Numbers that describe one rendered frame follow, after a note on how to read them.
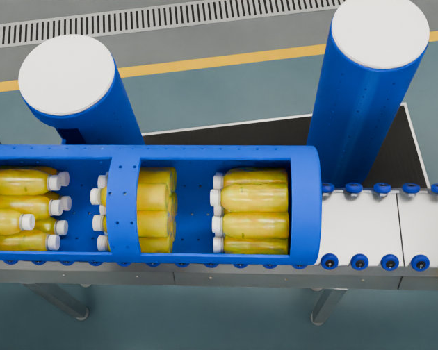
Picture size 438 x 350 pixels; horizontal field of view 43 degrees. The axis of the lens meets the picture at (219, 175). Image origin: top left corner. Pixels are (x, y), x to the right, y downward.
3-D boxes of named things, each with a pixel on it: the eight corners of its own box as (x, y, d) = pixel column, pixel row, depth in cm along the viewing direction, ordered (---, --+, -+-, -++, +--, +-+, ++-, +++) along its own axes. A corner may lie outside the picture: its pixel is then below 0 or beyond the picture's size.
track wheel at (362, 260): (370, 257, 138) (368, 252, 140) (352, 257, 138) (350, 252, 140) (368, 271, 140) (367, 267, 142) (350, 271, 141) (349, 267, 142)
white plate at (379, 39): (449, 44, 158) (448, 46, 159) (394, -22, 168) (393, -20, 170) (364, 82, 154) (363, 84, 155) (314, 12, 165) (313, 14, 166)
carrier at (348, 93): (382, 174, 238) (347, 123, 249) (450, 46, 159) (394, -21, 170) (325, 202, 234) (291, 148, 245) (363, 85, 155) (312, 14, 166)
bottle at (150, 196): (169, 205, 136) (103, 205, 137) (168, 180, 134) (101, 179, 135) (165, 214, 129) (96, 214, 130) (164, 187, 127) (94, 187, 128)
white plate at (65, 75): (42, 25, 168) (43, 28, 169) (1, 101, 157) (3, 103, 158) (127, 44, 163) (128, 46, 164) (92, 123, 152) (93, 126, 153)
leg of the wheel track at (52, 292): (87, 320, 233) (35, 285, 176) (74, 320, 234) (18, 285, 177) (90, 306, 236) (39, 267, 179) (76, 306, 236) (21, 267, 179)
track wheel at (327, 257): (339, 256, 139) (338, 252, 140) (321, 256, 139) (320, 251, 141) (338, 271, 141) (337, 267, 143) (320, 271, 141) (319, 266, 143)
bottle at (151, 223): (170, 207, 136) (104, 207, 137) (166, 212, 129) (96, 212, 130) (170, 234, 137) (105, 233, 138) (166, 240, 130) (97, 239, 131)
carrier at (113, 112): (108, 155, 248) (84, 213, 237) (42, 26, 169) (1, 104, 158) (169, 171, 244) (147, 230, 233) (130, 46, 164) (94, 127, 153)
